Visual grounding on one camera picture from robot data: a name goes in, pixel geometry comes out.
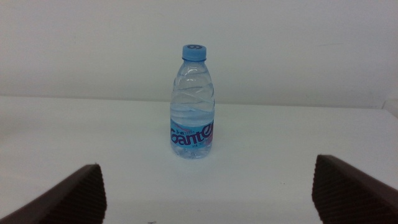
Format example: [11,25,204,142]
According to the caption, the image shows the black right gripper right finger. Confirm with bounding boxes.
[312,154,398,224]

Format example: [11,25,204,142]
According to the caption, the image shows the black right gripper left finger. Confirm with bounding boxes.
[0,163,108,224]

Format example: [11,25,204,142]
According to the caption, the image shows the clear water bottle blue cap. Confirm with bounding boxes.
[169,44,216,160]

